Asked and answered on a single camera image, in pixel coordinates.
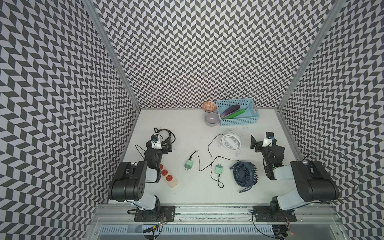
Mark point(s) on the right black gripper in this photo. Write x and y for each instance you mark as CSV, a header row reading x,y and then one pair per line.
x,y
253,142

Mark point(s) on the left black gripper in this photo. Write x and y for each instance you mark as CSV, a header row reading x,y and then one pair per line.
x,y
164,148

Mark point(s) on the green power adapter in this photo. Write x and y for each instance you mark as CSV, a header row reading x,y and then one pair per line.
x,y
218,170
189,164

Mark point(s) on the cream power strip red sockets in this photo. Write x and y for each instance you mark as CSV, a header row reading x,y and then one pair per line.
x,y
168,176

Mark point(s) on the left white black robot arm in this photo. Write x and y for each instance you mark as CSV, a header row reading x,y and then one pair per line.
x,y
130,179

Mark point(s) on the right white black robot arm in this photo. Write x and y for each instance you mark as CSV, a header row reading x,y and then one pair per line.
x,y
313,183

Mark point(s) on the white desk fan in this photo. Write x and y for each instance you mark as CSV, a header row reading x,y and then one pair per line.
x,y
232,141

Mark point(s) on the dark blue desk fan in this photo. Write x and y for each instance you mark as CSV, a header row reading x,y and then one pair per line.
x,y
245,175

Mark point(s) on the green cucumber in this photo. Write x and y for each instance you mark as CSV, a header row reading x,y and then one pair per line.
x,y
235,114

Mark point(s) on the light blue plastic basket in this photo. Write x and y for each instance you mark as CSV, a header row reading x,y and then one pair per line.
x,y
249,117

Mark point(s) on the purple eggplant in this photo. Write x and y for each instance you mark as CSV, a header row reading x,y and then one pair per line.
x,y
230,110

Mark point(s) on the lilac plastic bowl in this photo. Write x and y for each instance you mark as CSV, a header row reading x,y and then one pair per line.
x,y
212,119

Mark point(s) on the orange patterned bowl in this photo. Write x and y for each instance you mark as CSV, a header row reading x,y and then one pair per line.
x,y
209,106

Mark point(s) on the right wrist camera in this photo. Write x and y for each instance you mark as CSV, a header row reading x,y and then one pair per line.
x,y
269,140

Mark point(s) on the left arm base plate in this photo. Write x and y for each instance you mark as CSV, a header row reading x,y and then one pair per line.
x,y
162,213

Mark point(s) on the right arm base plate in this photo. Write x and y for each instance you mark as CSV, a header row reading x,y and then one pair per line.
x,y
263,214

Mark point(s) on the aluminium front rail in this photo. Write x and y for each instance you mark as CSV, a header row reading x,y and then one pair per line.
x,y
317,214

